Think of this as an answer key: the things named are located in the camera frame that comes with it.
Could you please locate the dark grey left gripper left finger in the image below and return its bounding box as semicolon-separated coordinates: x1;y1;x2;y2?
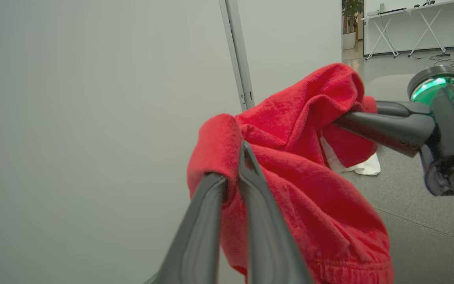
156;173;228;284

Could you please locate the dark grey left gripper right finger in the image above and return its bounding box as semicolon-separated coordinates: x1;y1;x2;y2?
238;140;314;284

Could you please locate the red garment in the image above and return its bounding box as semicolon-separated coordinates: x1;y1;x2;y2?
186;63;395;284

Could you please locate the grey fabric sofa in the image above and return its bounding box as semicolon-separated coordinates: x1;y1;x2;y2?
341;73;454;284

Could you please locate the white plant pot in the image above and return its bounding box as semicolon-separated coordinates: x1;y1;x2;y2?
342;32;357;50

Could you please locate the white folding table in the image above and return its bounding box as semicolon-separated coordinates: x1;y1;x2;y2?
361;0;454;60

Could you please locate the green potted plant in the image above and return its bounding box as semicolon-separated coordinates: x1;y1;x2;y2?
342;0;364;34

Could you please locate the black floor cable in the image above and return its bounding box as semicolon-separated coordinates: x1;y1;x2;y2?
412;50;454;68

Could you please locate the grey aluminium partition post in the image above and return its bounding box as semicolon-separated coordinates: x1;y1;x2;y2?
218;0;256;112

